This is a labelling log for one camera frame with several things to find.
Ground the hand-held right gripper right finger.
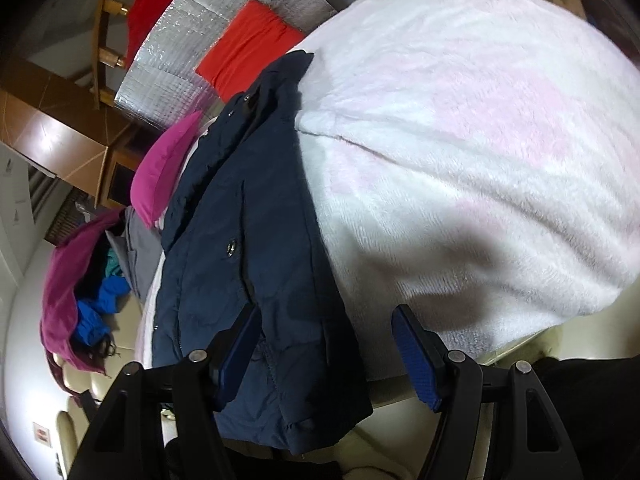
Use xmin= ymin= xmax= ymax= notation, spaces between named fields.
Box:
xmin=391 ymin=304 xmax=583 ymax=480

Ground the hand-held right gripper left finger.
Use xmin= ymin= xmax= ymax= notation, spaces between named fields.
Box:
xmin=67 ymin=302 xmax=263 ymax=480

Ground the navy blue padded jacket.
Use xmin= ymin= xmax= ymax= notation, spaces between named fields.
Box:
xmin=150 ymin=50 xmax=373 ymax=456

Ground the cream leather sofa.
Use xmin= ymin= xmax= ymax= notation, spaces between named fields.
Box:
xmin=50 ymin=305 xmax=166 ymax=480

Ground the grey garment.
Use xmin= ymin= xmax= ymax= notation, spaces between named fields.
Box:
xmin=122 ymin=207 xmax=168 ymax=296

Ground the bright blue garment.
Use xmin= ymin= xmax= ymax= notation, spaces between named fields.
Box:
xmin=70 ymin=274 xmax=131 ymax=348

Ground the pink pillow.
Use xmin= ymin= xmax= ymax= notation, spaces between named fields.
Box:
xmin=130 ymin=110 xmax=203 ymax=227

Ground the white fleece blanket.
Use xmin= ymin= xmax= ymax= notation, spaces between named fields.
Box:
xmin=135 ymin=0 xmax=640 ymax=366

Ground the silver foil mat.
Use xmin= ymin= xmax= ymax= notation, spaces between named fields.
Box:
xmin=114 ymin=0 xmax=338 ymax=128

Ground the red-orange pillow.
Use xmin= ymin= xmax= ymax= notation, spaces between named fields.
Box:
xmin=196 ymin=0 xmax=305 ymax=103

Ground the wooden stair railing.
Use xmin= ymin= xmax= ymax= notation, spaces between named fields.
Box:
xmin=90 ymin=0 xmax=151 ymax=108

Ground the red cloth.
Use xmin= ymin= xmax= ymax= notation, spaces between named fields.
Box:
xmin=125 ymin=0 xmax=208 ymax=68

